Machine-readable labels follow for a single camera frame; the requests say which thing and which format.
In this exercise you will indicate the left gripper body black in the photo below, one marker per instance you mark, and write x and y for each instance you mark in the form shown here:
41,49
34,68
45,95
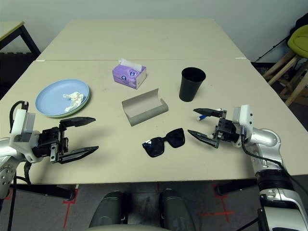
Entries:
48,142

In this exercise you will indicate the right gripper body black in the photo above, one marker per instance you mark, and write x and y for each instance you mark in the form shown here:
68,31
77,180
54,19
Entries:
227,131

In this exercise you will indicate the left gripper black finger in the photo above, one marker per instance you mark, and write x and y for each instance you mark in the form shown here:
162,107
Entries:
79,154
77,121

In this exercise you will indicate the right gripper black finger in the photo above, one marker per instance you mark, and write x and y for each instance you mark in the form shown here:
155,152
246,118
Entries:
207,112
203,138

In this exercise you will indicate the blue plastic plate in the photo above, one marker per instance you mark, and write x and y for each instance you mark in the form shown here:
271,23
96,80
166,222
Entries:
50,101

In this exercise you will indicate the black sunglasses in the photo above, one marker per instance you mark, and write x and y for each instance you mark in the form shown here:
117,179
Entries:
156,146

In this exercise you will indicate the grey glasses case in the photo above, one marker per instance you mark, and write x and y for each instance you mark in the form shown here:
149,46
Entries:
142,103

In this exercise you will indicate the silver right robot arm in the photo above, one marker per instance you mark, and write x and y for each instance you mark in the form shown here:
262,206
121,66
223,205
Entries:
267,142

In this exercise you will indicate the white pen blue cap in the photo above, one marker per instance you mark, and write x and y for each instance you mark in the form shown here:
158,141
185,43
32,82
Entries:
202,117

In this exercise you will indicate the green plastic plate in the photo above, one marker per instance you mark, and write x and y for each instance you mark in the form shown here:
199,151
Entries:
88,101

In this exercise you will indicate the black plastic cup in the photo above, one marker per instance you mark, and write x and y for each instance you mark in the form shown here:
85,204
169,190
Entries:
190,90

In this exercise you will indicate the dark grey left robot leg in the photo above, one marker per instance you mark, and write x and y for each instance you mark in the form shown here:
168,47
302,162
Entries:
107,209

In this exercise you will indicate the dark grey robot leg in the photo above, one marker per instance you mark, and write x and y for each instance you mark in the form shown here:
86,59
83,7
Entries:
178,211
107,209

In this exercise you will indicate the purple tissue box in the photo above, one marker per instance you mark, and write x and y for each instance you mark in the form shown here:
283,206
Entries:
126,77

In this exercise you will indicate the white tape strip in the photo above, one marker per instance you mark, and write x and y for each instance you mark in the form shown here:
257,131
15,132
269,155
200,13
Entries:
40,60

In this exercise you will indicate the white tissue sheet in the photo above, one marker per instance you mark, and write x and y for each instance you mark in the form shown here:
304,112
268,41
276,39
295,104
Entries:
126,62

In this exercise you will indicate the dark grey right robot leg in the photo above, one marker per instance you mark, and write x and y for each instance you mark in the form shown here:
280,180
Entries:
178,211

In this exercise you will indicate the black foam floor mat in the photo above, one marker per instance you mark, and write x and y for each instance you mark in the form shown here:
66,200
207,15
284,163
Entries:
16,69

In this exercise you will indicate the thin black pole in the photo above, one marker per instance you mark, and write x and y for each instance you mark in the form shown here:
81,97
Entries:
273,49

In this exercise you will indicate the green seat wooden stool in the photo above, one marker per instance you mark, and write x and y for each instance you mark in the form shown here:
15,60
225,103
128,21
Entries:
300,41

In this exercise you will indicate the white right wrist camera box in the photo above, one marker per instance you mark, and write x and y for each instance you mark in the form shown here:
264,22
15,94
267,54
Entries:
245,118

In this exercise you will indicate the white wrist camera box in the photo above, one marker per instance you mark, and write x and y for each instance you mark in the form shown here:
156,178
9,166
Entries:
20,124
245,118

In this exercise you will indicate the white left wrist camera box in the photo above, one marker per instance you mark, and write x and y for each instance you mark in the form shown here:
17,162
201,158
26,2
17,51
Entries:
20,124

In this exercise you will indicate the beige side table black frame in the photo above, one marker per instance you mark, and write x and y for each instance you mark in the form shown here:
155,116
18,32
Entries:
9,27

